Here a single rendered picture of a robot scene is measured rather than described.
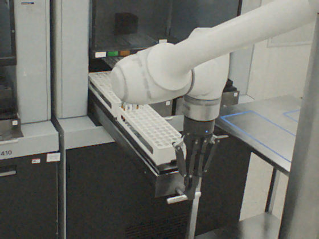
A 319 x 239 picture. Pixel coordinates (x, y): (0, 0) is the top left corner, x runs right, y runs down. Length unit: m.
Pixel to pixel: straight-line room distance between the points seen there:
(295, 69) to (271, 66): 0.25
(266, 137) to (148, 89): 0.65
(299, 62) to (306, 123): 3.19
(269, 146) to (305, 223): 0.78
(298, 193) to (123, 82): 0.42
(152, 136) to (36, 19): 0.54
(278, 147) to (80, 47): 0.73
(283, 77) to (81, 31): 2.42
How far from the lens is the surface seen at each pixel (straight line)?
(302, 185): 0.65
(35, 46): 1.55
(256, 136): 1.48
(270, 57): 3.58
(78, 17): 1.56
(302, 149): 0.63
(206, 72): 1.00
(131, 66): 0.91
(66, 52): 1.58
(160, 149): 1.24
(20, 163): 1.60
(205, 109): 1.06
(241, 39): 0.83
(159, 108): 1.69
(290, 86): 3.83
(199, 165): 1.17
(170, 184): 1.26
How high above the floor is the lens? 1.46
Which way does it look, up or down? 22 degrees down
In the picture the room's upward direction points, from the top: 4 degrees clockwise
